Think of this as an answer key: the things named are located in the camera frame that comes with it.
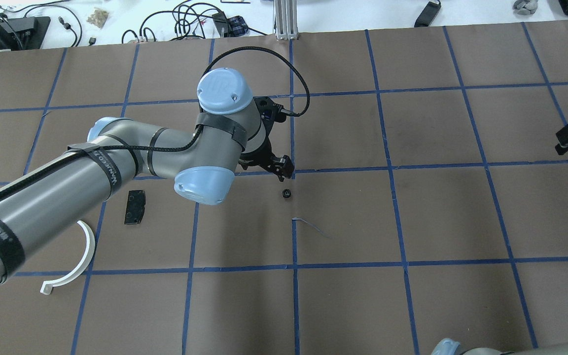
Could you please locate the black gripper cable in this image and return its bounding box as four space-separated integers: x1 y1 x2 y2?
67 45 310 153

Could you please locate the black power adapter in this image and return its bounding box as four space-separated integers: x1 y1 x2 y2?
413 0 442 28

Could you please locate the aluminium frame post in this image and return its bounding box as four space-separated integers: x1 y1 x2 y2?
273 0 298 40

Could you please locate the black brake pad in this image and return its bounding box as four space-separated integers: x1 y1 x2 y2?
124 189 146 225

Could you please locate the black box on table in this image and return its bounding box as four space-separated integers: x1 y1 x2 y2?
0 17 51 50

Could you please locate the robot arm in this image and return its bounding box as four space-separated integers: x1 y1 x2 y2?
431 123 568 355
0 68 297 284

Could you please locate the white curved plastic bracket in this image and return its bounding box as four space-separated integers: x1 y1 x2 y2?
40 220 96 295

